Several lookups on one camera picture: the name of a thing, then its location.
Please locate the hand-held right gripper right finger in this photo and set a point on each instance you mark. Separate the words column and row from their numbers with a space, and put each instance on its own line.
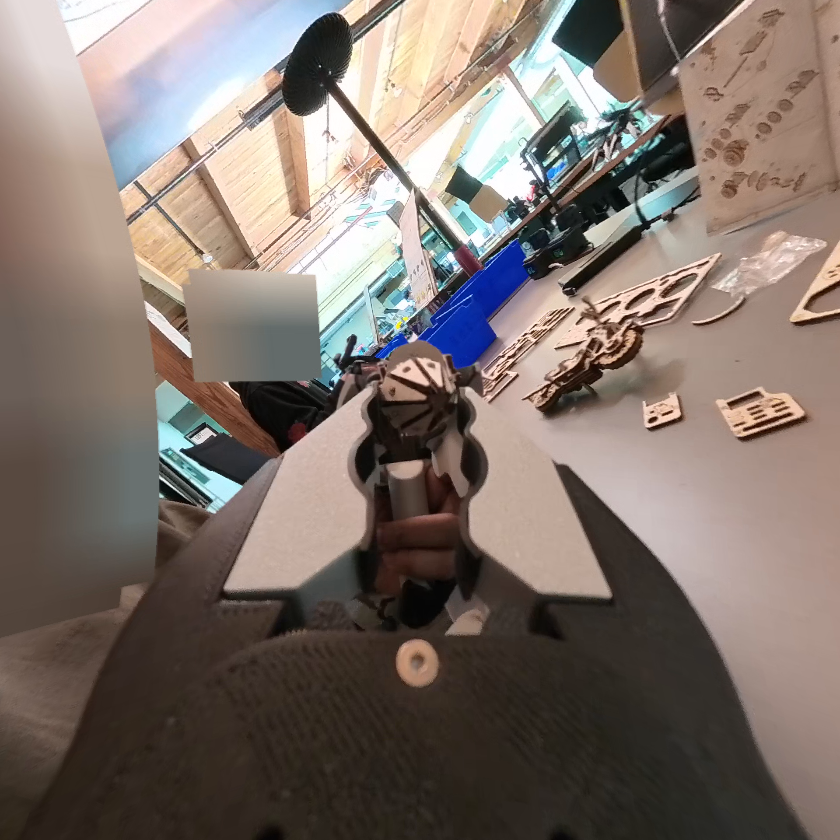
column 538, row 518

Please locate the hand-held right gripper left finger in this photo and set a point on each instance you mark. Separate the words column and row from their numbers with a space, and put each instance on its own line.
column 295, row 512

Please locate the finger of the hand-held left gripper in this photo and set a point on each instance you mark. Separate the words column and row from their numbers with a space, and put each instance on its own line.
column 359, row 388
column 471, row 384

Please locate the wooden cone-shaped model part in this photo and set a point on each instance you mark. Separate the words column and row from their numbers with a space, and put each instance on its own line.
column 413, row 387

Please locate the person's left hand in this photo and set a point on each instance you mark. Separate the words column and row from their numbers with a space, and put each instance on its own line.
column 413, row 538

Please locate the wooden sheet with slotted cutouts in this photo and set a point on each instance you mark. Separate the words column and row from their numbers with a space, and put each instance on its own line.
column 499, row 387
column 525, row 342

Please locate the wooden motorcycle model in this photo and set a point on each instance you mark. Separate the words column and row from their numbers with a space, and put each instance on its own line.
column 613, row 348

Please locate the upright pale wooden board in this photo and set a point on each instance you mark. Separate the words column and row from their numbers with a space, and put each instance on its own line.
column 413, row 243

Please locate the small wooden cutout piece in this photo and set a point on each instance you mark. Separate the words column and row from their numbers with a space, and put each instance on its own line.
column 660, row 421

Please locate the black device with green display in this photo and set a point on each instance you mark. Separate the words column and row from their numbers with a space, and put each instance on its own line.
column 558, row 253

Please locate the black flat bar device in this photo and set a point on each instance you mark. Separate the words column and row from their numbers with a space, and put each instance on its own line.
column 600, row 259

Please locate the curved wooden strip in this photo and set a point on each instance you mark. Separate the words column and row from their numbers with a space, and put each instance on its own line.
column 718, row 320

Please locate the black 3D printer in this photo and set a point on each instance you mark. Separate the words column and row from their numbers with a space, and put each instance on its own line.
column 551, row 141

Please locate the wooden sheet with round cutouts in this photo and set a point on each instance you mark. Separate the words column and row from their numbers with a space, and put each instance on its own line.
column 702, row 268

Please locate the rectangular wooden cutout piece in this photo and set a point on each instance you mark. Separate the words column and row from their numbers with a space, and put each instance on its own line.
column 787, row 410

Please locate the person's brown sweater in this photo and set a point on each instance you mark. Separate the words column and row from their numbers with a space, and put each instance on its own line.
column 39, row 689

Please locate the clear plastic bag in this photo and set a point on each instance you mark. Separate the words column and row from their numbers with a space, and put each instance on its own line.
column 768, row 262

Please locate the black round lamp on pole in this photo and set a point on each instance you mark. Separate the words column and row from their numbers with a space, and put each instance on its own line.
column 321, row 59

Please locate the black monitor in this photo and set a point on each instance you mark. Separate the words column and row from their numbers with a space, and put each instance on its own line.
column 590, row 29

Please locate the upright wooden parts sheet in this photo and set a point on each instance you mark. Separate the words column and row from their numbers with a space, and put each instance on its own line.
column 754, row 98

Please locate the triangular wooden frame sheet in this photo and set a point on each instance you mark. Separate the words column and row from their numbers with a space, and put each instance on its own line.
column 804, row 313

